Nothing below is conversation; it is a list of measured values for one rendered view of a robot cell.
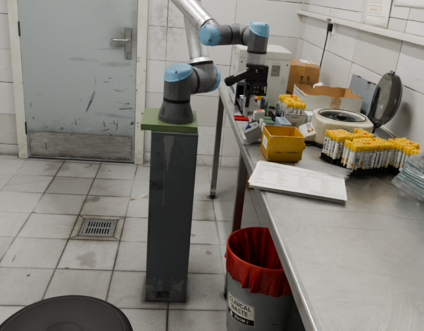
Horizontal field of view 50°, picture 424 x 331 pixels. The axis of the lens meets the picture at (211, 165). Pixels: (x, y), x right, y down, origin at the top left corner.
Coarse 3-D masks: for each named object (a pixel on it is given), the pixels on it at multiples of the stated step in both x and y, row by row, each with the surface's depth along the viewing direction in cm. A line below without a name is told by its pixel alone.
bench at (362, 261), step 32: (224, 96) 261; (256, 160) 167; (320, 160) 173; (256, 192) 147; (352, 192) 147; (384, 192) 149; (288, 224) 123; (320, 224) 125; (352, 224) 126; (384, 224) 128; (416, 224) 130; (288, 256) 108; (320, 256) 109; (352, 256) 110; (384, 256) 112; (416, 256) 113; (224, 288) 230; (320, 288) 97; (352, 288) 98; (384, 288) 99; (416, 288) 100; (320, 320) 88; (352, 320) 88; (384, 320) 89; (416, 320) 90
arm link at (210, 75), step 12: (192, 24) 193; (192, 36) 194; (192, 48) 195; (204, 48) 195; (192, 60) 195; (204, 60) 194; (204, 72) 194; (216, 72) 198; (204, 84) 194; (216, 84) 199
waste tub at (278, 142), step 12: (264, 132) 172; (276, 132) 176; (288, 132) 177; (300, 132) 171; (264, 144) 171; (276, 144) 165; (288, 144) 165; (300, 144) 166; (264, 156) 171; (276, 156) 166; (288, 156) 167; (300, 156) 167
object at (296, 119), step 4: (276, 104) 226; (276, 108) 226; (276, 112) 227; (288, 112) 210; (292, 112) 210; (276, 116) 225; (288, 116) 208; (292, 116) 208; (296, 116) 208; (300, 116) 208; (304, 116) 208; (288, 120) 208; (292, 120) 208; (296, 120) 209; (300, 120) 209; (304, 120) 209; (292, 124) 209; (296, 124) 209; (300, 124) 209
